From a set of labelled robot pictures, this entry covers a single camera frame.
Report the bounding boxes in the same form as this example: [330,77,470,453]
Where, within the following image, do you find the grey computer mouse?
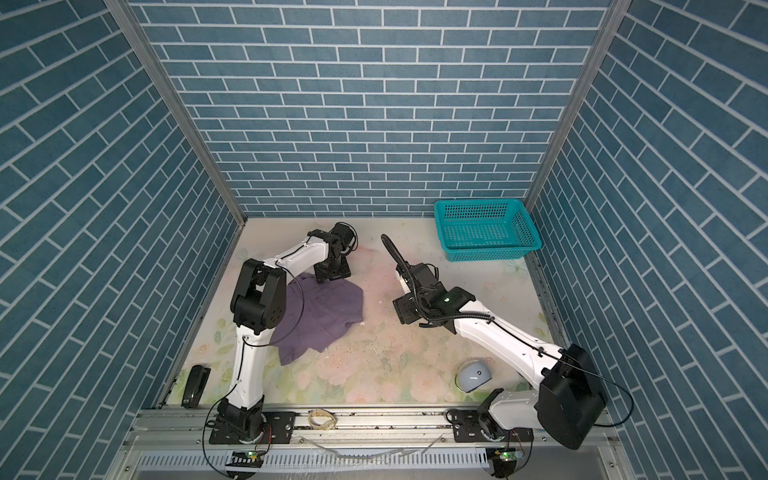
[454,359,492,393]

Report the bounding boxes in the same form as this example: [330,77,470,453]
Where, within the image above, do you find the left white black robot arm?
[209,222,358,444]

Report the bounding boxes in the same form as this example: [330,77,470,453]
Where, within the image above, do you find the black stapler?
[181,364,211,409]

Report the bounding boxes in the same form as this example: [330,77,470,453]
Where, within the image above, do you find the aluminium front rail frame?
[106,405,633,479]

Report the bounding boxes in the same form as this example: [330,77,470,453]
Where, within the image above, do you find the beige rubber band loop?
[307,409,338,431]

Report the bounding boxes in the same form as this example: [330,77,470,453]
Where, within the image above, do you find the teal plastic mesh basket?
[434,199,542,262]

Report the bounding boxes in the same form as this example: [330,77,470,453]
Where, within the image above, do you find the white slotted cable duct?
[136,447,489,473]

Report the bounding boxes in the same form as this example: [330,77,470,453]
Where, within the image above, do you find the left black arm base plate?
[206,412,297,445]

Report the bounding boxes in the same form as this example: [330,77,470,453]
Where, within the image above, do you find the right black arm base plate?
[444,408,534,443]

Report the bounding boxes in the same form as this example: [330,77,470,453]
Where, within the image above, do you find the purple trousers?
[271,273,364,366]

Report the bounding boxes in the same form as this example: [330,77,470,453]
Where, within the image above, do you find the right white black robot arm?
[393,263,607,450]

